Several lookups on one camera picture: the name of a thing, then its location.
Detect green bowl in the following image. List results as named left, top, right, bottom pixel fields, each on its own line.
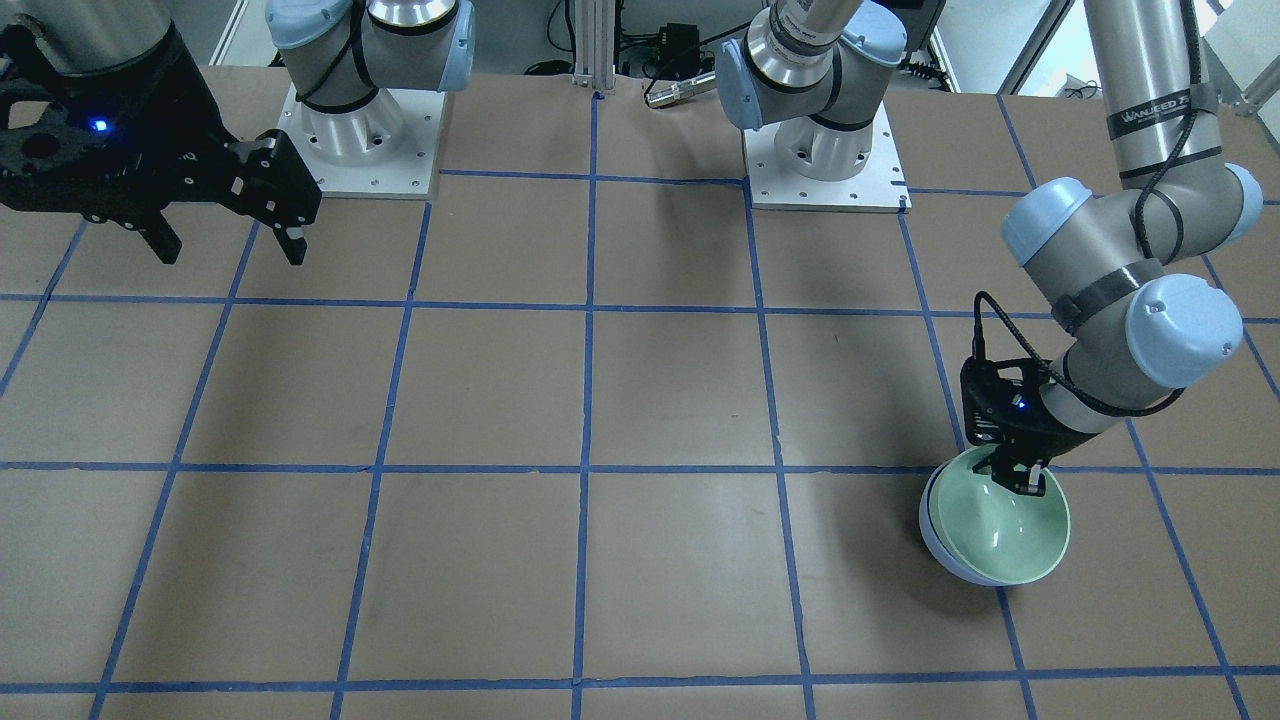
left=925, top=446, right=1071, bottom=587

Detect silver cable connector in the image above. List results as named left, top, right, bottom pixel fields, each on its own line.
left=644, top=70, right=717, bottom=109

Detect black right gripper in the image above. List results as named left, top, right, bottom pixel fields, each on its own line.
left=1, top=24, right=321, bottom=266

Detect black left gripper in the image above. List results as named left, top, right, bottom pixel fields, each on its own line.
left=960, top=357, right=1093, bottom=497

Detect blue bowl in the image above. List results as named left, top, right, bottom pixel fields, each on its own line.
left=918, top=462, right=1061, bottom=589

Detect black power adapter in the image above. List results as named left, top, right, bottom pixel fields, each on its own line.
left=655, top=22, right=701, bottom=67

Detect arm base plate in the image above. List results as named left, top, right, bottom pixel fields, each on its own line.
left=278, top=86, right=451, bottom=200
left=742, top=104, right=913, bottom=213

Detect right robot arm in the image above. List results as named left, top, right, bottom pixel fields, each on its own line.
left=3, top=1, right=475, bottom=265

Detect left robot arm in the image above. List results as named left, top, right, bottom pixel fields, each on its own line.
left=714, top=1, right=1263, bottom=496

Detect aluminium frame post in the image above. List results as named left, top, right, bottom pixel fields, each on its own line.
left=566, top=0, right=617, bottom=95

